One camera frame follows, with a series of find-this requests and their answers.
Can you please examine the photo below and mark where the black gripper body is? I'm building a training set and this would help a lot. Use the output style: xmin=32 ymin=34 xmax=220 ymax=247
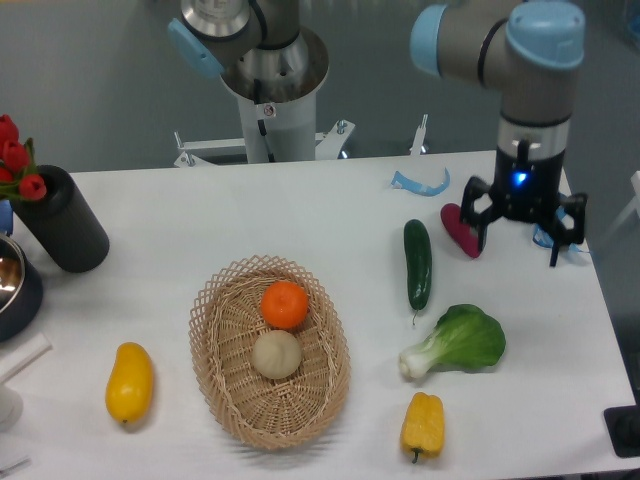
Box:
xmin=489 ymin=118 xmax=570 ymax=222

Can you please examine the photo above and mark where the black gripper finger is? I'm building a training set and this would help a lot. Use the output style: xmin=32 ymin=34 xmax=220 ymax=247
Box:
xmin=460 ymin=176 xmax=505 ymax=252
xmin=542 ymin=193 xmax=588 ymax=267

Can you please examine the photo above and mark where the yellow bell pepper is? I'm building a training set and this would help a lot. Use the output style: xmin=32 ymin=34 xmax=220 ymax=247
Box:
xmin=400 ymin=392 xmax=445 ymax=464

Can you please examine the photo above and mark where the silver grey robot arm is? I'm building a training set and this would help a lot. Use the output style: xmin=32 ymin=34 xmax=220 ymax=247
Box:
xmin=168 ymin=1 xmax=587 ymax=253

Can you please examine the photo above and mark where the tangled blue tape ribbon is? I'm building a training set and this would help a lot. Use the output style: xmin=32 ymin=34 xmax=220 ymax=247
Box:
xmin=532 ymin=207 xmax=589 ymax=253

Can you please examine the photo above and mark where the purple sweet potato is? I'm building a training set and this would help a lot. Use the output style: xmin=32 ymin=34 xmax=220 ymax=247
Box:
xmin=440 ymin=203 xmax=481 ymax=259

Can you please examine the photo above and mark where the blue tape strip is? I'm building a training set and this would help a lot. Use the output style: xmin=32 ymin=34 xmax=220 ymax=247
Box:
xmin=390 ymin=169 xmax=451 ymax=197

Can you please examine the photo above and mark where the green cucumber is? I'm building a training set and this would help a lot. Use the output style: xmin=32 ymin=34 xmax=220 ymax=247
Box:
xmin=403 ymin=219 xmax=433 ymax=324

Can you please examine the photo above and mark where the green bok choy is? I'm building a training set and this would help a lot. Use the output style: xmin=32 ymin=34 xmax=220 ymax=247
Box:
xmin=398 ymin=304 xmax=506 ymax=379

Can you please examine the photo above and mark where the black device at edge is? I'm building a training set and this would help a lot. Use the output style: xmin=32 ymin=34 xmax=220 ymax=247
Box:
xmin=603 ymin=405 xmax=639 ymax=458

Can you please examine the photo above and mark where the orange fruit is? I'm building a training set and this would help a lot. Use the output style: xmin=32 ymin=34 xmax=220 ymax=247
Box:
xmin=260 ymin=281 xmax=309 ymax=329

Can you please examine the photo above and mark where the woven wicker basket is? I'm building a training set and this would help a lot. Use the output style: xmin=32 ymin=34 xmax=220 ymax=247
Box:
xmin=189 ymin=256 xmax=350 ymax=450

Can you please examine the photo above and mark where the white steamed bun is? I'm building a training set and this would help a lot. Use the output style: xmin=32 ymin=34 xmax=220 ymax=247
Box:
xmin=251 ymin=330 xmax=302 ymax=380

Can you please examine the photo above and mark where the yellow mango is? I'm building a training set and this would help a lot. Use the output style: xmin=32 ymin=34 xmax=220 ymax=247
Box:
xmin=105 ymin=342 xmax=154 ymax=424

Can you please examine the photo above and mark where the black cylindrical vase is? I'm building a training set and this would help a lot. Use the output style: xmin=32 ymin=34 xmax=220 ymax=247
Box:
xmin=11 ymin=165 xmax=110 ymax=273

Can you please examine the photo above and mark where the red tulip bouquet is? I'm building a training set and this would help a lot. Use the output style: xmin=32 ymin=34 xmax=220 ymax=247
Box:
xmin=0 ymin=114 xmax=47 ymax=202

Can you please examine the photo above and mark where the dark metal bowl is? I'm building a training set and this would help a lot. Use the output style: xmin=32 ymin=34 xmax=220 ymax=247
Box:
xmin=0 ymin=234 xmax=44 ymax=342

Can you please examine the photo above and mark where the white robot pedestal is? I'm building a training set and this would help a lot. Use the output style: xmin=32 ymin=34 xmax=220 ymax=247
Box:
xmin=237 ymin=93 xmax=316 ymax=164

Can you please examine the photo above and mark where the white metal base frame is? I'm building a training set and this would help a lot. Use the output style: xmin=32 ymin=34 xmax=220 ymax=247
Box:
xmin=173 ymin=113 xmax=430 ymax=168

